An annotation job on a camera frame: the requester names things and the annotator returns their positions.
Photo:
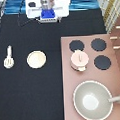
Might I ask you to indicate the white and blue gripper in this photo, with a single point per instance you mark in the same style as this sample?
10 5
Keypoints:
48 16

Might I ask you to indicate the pink pot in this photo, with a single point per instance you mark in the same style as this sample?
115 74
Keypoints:
79 68

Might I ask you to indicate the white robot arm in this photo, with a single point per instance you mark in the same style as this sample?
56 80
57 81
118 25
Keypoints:
35 7

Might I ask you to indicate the cream round plate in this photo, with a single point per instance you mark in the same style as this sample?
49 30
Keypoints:
36 59

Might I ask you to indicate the black table mat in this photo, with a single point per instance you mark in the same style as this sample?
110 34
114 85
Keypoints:
36 94

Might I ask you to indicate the pink stove board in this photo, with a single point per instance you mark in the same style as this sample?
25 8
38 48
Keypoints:
110 77

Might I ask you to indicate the black burner back right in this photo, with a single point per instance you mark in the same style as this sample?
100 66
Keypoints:
98 44

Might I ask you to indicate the black burner front right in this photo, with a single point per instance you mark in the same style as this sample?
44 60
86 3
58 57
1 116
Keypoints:
102 62

